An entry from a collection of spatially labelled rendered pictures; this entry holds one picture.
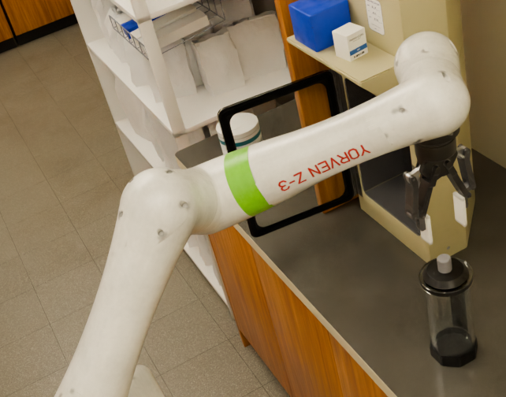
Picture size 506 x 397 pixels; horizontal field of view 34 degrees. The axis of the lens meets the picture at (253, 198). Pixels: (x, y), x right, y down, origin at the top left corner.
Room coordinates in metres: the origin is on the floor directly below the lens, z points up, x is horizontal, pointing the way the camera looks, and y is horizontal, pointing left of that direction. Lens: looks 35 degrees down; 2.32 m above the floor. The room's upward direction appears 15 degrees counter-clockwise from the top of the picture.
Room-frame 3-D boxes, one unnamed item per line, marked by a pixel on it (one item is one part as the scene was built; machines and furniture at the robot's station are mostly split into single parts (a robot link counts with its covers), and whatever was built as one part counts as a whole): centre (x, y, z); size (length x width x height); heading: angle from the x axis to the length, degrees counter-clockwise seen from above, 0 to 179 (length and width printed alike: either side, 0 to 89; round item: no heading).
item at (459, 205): (1.25, -0.39, 1.31); 0.03 x 0.01 x 0.07; 18
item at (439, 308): (1.24, -0.34, 1.06); 0.11 x 0.11 x 0.21
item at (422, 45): (1.23, -0.34, 1.63); 0.13 x 0.11 x 0.14; 167
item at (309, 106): (1.78, -0.12, 1.19); 0.30 x 0.01 x 0.40; 101
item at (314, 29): (1.72, -0.25, 1.55); 0.10 x 0.10 x 0.09; 18
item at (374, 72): (1.65, -0.28, 1.46); 0.32 x 0.12 x 0.10; 18
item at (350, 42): (1.61, -0.29, 1.54); 0.05 x 0.05 x 0.06; 26
